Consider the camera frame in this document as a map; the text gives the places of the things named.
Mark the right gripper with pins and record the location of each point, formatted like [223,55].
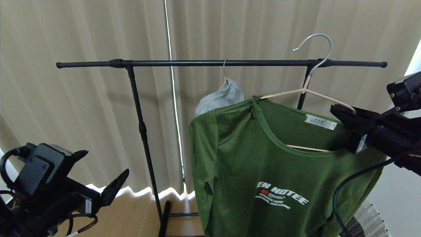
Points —
[391,138]

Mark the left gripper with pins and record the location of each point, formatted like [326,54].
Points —
[65,204]

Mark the pink clothes hanger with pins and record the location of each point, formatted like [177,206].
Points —
[224,70]
[309,79]

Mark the green garment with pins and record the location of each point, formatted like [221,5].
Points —
[263,164]

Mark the pale grey shorts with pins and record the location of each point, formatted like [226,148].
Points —
[220,98]

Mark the white laundry basket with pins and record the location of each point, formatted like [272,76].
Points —
[368,220]

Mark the black clothes rack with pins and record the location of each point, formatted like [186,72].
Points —
[197,63]

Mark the beige curtain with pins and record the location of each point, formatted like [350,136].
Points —
[82,115]

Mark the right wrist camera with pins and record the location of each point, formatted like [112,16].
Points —
[406,90]

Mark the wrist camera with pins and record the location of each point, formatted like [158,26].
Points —
[42,168]
[406,90]

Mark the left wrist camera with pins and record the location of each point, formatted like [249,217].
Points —
[42,168]

